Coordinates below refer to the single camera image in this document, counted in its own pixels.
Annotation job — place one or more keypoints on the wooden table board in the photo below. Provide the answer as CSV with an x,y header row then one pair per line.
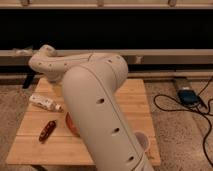
x,y
63,148

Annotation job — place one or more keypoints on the dark red snack bar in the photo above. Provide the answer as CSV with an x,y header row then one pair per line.
x,y
48,129

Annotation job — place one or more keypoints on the white plastic bottle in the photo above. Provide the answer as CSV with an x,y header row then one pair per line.
x,y
45,103

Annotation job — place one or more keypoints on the orange ceramic bowl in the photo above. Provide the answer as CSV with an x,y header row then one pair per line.
x,y
71,125

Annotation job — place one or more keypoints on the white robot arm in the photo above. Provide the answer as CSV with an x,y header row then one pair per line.
x,y
88,84

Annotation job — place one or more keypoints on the wooden beam rail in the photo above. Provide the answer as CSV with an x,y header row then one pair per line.
x,y
17,57

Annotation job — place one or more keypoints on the blue power adapter box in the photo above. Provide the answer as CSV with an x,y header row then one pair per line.
x,y
188,97

